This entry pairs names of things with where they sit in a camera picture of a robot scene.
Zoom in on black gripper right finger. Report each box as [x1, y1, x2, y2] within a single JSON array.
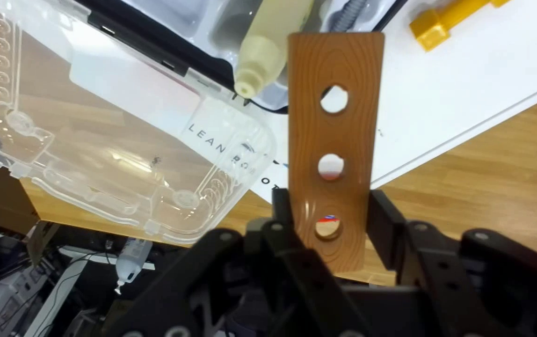
[[367, 189, 537, 337]]

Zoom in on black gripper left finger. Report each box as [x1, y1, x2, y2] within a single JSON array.
[[101, 185, 369, 337]]

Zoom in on wooden strip with three holes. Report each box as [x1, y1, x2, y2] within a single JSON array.
[[287, 31, 388, 277]]

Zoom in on white cardboard box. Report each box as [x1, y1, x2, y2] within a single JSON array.
[[180, 0, 537, 204]]

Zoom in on clear plastic case cover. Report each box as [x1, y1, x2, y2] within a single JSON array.
[[0, 0, 277, 247]]

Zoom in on grey toy tool case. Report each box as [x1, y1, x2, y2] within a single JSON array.
[[73, 0, 406, 114]]

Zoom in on yellow toy bolt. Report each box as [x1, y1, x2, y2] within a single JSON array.
[[408, 0, 511, 52]]

